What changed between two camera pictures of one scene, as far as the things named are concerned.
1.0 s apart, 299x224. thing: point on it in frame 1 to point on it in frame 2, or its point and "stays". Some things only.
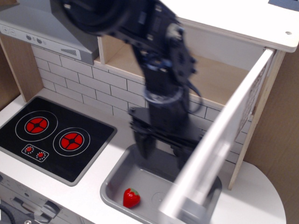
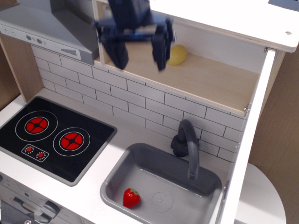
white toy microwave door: [189, 202] to [238, 169]
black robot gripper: [167, 117] to [133, 20]
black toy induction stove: [54, 140] stays
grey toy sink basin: [139, 186] stays
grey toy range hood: [34, 21] stays
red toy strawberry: [131, 198] stays
